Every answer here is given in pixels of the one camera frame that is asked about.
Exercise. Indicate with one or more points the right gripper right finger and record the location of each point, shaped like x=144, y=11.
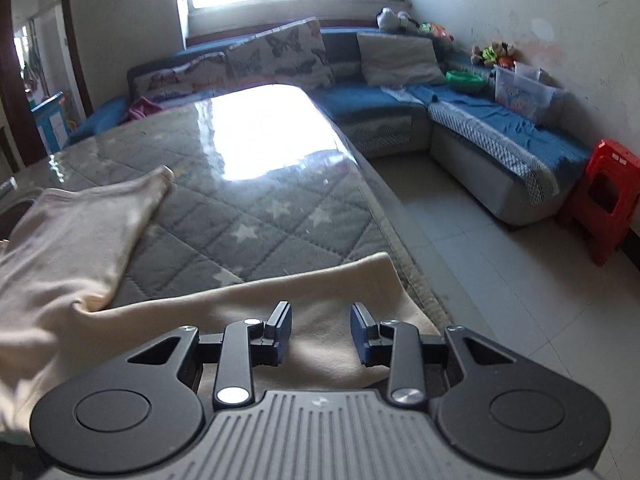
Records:
x=396, y=345

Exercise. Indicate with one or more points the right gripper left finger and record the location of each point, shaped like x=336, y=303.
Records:
x=246, y=344

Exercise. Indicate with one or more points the cream beige garment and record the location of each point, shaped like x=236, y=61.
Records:
x=61, y=265

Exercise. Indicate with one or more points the blue corner sofa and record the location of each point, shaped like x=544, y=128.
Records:
x=520, y=172

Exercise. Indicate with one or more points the red plastic stool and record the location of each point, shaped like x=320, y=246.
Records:
x=605, y=198

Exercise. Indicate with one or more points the magenta cloth on sofa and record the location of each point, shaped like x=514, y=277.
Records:
x=142, y=108

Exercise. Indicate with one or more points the long butterfly cushion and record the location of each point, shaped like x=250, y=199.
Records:
x=207, y=73

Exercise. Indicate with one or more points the green plastic bowl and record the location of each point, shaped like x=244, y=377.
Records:
x=465, y=82

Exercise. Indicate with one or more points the grey plain cushion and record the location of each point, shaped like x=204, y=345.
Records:
x=396, y=61

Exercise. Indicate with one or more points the clear plastic storage box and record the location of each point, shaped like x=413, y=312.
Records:
x=537, y=102

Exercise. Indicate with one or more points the square butterfly cushion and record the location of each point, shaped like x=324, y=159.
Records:
x=290, y=54

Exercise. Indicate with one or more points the blue white small cabinet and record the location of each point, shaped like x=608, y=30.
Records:
x=52, y=124

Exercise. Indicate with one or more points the small plush toys pile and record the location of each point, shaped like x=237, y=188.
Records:
x=495, y=54

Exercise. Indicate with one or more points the panda plush toy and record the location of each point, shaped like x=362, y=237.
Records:
x=391, y=22

